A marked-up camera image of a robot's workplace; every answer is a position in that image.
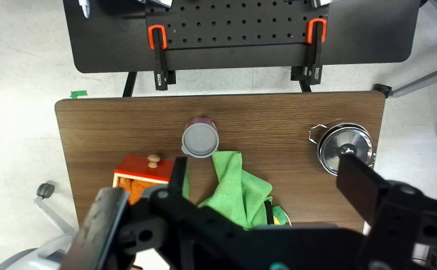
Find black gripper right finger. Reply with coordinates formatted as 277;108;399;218
336;152;391;222

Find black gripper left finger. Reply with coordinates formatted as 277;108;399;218
59;188;131;270

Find yellow and green plush toy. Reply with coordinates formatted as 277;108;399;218
265;197;294;228

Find red wooden drawer with knob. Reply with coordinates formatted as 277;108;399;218
112;153;176;201

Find white office chair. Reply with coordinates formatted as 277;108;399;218
0;179;82;270

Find orange cloth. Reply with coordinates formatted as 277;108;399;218
118;177;155;207

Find green cloth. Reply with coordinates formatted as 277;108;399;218
181;150;275;231

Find grey office chair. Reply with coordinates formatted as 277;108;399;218
372;0;437;140

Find tin can with purple label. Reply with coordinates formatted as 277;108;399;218
179;116;223;161

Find black pegboard panel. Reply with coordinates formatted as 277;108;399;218
62;0;423;98

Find black clamp with orange handle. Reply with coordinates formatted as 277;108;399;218
146;23;178;92
290;17;330;86

